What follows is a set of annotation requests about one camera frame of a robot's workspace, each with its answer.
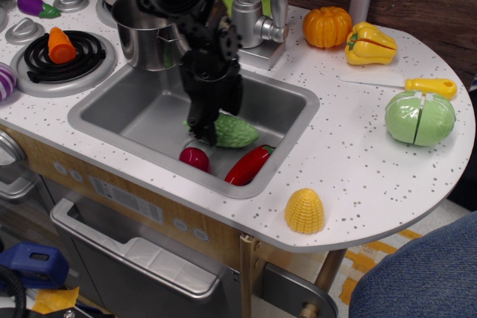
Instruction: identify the grey stove knob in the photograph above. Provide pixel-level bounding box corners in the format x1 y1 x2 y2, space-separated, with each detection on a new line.
53 0 89 13
5 18 45 45

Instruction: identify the yellow toy corn piece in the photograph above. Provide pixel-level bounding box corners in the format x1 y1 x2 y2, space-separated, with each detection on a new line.
284 188 325 235

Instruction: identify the purple toy eggplant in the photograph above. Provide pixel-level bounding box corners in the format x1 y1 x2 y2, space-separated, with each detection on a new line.
17 0 60 19

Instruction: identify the green toy cabbage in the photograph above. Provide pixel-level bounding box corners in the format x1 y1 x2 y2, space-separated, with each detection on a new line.
385 90 456 147

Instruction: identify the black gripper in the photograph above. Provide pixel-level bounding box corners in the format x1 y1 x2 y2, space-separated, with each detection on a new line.
179 50 243 146

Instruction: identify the blue jeans knee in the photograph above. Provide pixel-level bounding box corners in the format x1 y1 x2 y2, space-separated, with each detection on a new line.
349 212 476 317

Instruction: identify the silver toy faucet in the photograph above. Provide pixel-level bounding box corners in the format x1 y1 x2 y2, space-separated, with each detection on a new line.
231 0 289 70

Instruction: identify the red toy chili pepper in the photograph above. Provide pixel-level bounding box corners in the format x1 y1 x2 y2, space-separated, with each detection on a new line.
225 144 275 186

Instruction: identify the purple striped toy onion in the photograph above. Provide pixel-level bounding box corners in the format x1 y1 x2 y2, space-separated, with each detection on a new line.
0 63 16 101

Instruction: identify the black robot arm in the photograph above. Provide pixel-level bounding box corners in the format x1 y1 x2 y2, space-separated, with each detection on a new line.
137 0 242 145

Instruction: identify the black cable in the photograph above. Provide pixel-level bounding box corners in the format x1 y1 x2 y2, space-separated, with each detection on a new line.
0 264 28 318

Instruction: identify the orange toy carrot piece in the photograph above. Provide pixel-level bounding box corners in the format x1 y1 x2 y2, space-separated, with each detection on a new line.
48 28 77 65

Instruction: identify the grey dishwasher door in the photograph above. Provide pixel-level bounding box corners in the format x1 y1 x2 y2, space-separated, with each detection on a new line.
50 198 241 317

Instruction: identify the orange toy pumpkin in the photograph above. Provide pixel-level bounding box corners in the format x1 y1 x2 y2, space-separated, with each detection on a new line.
302 7 353 48

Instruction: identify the green bumpy toy squash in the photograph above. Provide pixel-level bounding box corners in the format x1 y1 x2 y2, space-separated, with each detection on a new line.
183 112 260 149

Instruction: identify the magenta toy radish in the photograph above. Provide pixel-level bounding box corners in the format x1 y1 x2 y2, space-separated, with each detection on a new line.
179 147 211 173

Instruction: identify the blue device on floor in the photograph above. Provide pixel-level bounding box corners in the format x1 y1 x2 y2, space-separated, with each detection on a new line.
1 242 69 289

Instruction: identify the yellow toy bell pepper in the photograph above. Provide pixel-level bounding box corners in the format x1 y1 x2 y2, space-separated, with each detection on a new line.
344 22 398 66

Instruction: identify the green cutting board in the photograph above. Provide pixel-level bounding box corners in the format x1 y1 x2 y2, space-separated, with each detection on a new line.
222 0 271 18

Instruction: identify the black coil stove burner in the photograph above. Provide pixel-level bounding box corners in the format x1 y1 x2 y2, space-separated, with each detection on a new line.
23 30 106 83

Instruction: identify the grey oven door handle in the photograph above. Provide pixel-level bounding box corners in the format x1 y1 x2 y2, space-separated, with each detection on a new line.
1 130 38 205

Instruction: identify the grey toy sink basin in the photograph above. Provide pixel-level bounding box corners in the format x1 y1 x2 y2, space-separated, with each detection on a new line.
68 65 320 199

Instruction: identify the grey stove knob rear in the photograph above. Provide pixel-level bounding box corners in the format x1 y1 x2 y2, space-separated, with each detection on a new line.
53 0 89 13

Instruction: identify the yellow handled toy knife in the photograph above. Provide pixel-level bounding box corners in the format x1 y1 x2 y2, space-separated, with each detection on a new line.
340 73 458 100

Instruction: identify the tall steel pot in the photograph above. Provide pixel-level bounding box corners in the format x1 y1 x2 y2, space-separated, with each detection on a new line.
111 0 189 71

